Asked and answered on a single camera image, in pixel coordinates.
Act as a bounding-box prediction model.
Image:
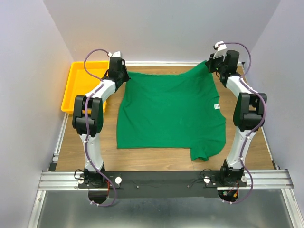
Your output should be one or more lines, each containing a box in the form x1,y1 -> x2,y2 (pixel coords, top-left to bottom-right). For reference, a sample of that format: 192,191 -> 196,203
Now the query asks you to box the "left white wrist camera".
107,51 -> 123,58

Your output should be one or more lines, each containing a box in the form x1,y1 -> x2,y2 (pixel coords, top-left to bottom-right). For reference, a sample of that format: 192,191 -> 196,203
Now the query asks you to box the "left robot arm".
72,57 -> 130,188

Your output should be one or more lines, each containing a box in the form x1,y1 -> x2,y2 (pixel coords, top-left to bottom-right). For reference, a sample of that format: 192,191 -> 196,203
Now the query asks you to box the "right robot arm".
206,48 -> 267,187

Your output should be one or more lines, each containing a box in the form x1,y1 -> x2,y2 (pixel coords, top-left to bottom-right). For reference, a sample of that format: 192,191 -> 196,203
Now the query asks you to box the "yellow plastic tray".
61,60 -> 109,114

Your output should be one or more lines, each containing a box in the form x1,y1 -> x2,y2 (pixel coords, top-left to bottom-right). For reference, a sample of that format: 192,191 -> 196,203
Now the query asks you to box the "aluminium front rail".
38,170 -> 294,191

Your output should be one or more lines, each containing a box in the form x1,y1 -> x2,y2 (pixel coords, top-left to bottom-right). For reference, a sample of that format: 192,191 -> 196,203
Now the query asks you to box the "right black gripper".
203,52 -> 225,74

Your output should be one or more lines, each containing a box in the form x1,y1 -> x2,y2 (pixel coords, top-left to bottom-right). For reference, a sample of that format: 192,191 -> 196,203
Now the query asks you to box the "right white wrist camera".
213,41 -> 227,59

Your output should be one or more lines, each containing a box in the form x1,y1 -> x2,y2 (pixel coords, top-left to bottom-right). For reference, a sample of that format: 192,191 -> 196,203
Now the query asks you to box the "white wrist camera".
213,41 -> 227,59
107,51 -> 123,58

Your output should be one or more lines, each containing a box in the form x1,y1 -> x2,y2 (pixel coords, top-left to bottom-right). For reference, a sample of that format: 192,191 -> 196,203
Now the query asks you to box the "green t shirt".
116,62 -> 226,161

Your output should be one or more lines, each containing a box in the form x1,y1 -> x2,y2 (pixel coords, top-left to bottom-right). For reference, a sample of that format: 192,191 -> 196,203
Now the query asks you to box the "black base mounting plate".
76,169 -> 247,200

